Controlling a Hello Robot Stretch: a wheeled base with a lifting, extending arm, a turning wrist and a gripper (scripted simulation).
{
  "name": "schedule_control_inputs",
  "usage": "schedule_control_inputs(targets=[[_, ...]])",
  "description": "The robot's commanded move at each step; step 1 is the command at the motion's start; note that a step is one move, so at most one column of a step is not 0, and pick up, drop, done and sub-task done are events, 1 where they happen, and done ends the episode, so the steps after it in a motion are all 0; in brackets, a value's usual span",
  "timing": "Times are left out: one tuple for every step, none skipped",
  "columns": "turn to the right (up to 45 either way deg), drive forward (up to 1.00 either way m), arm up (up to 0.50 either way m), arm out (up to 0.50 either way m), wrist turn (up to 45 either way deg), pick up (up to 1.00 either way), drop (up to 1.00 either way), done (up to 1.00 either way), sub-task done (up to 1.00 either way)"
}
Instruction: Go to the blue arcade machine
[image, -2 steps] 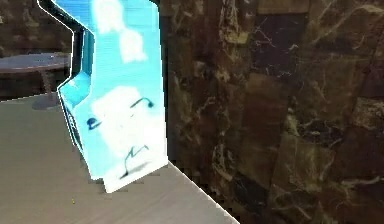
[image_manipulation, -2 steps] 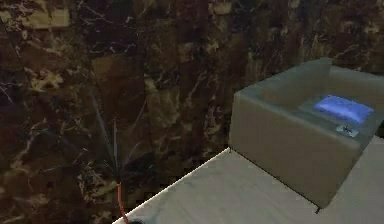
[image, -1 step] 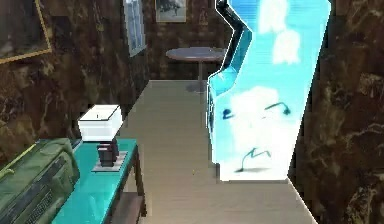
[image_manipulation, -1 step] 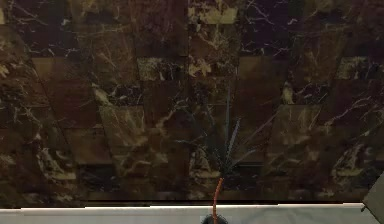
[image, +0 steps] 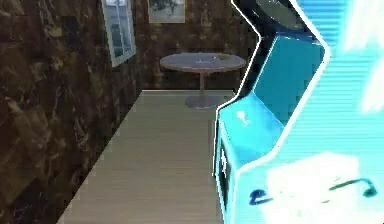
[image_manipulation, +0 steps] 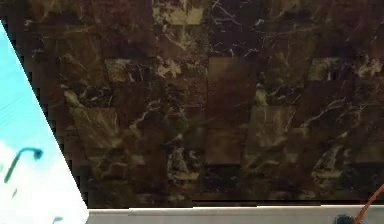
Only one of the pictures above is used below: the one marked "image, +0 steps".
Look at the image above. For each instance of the round grey pedestal table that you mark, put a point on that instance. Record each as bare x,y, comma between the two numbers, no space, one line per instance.
202,63

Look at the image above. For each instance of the white framed window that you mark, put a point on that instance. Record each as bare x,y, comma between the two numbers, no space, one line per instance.
118,31

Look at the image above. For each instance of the framed wall picture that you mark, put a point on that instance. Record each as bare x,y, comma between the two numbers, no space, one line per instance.
166,10

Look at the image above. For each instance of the small pale flat object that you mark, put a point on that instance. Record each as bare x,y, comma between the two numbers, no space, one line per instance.
202,61

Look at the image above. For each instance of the small green object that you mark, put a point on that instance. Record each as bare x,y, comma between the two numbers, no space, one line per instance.
224,57

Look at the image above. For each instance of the blue arcade machine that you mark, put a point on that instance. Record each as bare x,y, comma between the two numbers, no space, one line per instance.
300,133

